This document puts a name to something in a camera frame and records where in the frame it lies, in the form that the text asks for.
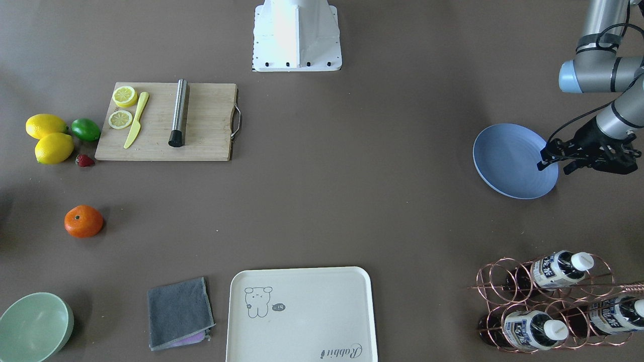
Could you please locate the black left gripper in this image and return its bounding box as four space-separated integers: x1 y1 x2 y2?
537 119 641 175

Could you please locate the blue plate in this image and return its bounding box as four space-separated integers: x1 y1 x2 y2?
473 123 559 200

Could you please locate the orange mandarin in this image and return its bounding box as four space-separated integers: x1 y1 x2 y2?
64 205 104 238

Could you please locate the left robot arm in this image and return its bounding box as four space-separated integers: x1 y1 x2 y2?
537 1 643 174

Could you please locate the tea bottle upper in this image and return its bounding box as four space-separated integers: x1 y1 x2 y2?
502 250 594 298

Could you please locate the tea bottle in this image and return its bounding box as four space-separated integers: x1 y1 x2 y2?
563 295 643 337
502 250 594 298
477 311 570 352

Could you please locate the tea bottle outer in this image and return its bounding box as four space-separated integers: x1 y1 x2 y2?
563 295 643 337

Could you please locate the tea bottle lower middle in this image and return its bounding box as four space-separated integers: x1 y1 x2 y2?
477 311 570 352

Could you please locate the cream rabbit tray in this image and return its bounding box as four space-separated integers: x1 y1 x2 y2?
225 266 379 361

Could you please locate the wooden cutting board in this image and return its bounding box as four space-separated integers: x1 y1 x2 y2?
95 82 237 161

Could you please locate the steel cylinder black cap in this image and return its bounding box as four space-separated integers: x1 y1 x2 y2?
168 78 190 147

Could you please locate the grey folded cloth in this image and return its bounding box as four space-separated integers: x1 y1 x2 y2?
147 277 216 352

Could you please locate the yellow plastic knife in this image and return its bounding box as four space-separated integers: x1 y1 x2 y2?
123 92 149 149

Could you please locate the lemon half thick slice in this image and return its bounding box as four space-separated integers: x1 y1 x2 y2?
111 85 138 108

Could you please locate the thin lemon slice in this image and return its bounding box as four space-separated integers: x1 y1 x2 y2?
108 110 133 130

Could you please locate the green lime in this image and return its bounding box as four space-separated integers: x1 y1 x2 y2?
70 118 101 142

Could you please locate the red strawberry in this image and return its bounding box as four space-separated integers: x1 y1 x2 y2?
74 154 95 167

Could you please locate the yellow lemon lower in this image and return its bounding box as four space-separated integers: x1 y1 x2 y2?
34 133 74 164

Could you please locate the yellow lemon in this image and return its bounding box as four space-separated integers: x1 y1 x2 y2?
25 113 67 140
34 133 74 164

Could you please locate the yellow lemon upper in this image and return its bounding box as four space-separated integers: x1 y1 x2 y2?
25 113 67 140

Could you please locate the green bowl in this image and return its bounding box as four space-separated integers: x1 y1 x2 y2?
1 293 74 361

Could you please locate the copper wire bottle rack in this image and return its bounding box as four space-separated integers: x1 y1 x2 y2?
474 255 642 353

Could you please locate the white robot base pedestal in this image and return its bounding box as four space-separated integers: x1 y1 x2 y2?
252 1 343 72

